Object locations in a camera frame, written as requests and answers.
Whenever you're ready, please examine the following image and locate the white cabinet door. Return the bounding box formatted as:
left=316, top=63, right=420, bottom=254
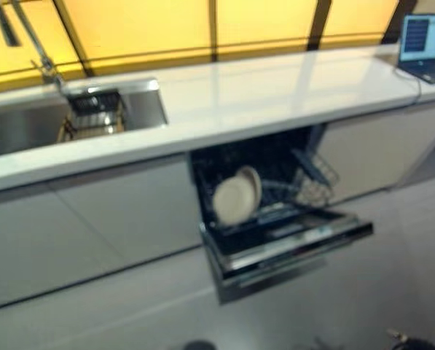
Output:
left=55, top=155, right=205, bottom=263
left=0, top=185, right=125, bottom=313
left=318, top=104, right=435, bottom=201

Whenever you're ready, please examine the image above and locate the chrome kitchen faucet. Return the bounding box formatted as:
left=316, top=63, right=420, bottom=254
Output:
left=0, top=0, right=65, bottom=90

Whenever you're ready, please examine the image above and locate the black laptop cable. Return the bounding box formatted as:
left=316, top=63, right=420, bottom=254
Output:
left=393, top=68, right=422, bottom=105

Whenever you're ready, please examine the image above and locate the open laptop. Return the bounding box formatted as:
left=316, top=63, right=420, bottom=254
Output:
left=395, top=13, right=435, bottom=85

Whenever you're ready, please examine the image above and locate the black and silver right hand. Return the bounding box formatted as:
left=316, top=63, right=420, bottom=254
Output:
left=386, top=329, right=435, bottom=350

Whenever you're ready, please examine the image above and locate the flat wire dishwasher rack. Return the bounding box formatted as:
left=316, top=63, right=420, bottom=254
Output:
left=291, top=147, right=340, bottom=206

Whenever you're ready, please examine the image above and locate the open dishwasher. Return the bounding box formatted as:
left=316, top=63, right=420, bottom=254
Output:
left=187, top=123, right=375, bottom=306

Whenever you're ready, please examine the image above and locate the stainless steel sink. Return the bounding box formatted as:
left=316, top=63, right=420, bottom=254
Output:
left=0, top=77, right=168, bottom=158

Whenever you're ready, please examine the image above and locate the black sink drying rack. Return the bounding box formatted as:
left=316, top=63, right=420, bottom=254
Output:
left=58, top=89, right=128, bottom=141

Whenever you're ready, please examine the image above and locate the black wire dishwasher plate rack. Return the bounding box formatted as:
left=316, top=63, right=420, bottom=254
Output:
left=198, top=163, right=302, bottom=234

